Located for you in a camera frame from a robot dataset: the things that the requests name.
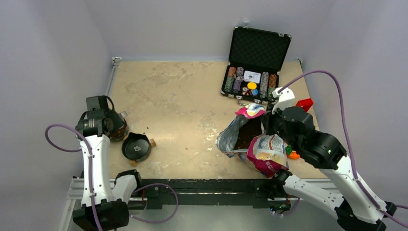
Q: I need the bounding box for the pet food bag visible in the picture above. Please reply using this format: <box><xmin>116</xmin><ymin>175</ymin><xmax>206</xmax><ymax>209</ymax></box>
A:
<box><xmin>216</xmin><ymin>103</ymin><xmax>289</xmax><ymax>178</ymax></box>

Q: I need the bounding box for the orange curved toy track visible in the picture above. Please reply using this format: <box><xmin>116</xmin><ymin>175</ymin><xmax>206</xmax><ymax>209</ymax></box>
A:
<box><xmin>285</xmin><ymin>145</ymin><xmax>300</xmax><ymax>160</ymax></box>

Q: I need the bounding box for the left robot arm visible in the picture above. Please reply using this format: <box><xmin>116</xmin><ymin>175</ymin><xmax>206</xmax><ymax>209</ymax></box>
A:
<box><xmin>73</xmin><ymin>95</ymin><xmax>143</xmax><ymax>231</ymax></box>

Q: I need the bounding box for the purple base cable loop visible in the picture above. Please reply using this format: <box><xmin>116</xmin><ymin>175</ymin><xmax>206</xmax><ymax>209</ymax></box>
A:
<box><xmin>130</xmin><ymin>183</ymin><xmax>179</xmax><ymax>224</ymax></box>

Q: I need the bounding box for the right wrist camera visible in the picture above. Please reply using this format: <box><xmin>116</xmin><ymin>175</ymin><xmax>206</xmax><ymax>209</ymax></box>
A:
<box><xmin>271</xmin><ymin>88</ymin><xmax>295</xmax><ymax>114</ymax></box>

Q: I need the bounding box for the black pet bowl paw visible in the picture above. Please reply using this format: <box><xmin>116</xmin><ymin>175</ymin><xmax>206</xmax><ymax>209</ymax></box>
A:
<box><xmin>121</xmin><ymin>132</ymin><xmax>156</xmax><ymax>167</ymax></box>

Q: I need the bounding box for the clear plastic scoop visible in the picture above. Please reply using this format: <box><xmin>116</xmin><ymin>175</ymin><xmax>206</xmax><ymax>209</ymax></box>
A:
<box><xmin>119</xmin><ymin>111</ymin><xmax>128</xmax><ymax>118</ymax></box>

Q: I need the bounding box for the black pet bowl fish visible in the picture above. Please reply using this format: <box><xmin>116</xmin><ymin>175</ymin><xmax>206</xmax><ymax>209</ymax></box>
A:
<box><xmin>110</xmin><ymin>126</ymin><xmax>129</xmax><ymax>142</ymax></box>

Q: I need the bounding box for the yellow poker chip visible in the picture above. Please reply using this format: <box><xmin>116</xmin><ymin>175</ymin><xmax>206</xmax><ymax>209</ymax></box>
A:
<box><xmin>247</xmin><ymin>82</ymin><xmax>257</xmax><ymax>90</ymax></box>

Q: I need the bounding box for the black poker chip case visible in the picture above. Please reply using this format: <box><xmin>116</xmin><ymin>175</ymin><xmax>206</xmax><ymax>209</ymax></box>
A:
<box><xmin>220</xmin><ymin>26</ymin><xmax>292</xmax><ymax>105</ymax></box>

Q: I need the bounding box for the red toy block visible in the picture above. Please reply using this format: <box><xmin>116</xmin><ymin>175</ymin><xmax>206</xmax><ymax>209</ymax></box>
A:
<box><xmin>295</xmin><ymin>98</ymin><xmax>314</xmax><ymax>112</ymax></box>

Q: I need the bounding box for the white card deck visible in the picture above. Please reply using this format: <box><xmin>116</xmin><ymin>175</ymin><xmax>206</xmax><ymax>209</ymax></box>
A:
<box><xmin>243</xmin><ymin>70</ymin><xmax>262</xmax><ymax>84</ymax></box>

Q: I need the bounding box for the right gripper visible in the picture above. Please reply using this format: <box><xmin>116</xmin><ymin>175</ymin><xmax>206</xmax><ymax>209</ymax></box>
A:
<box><xmin>260</xmin><ymin>102</ymin><xmax>299</xmax><ymax>151</ymax></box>

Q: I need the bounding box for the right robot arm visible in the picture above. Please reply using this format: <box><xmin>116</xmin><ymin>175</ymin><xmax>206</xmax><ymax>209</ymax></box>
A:
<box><xmin>266</xmin><ymin>106</ymin><xmax>396</xmax><ymax>231</ymax></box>

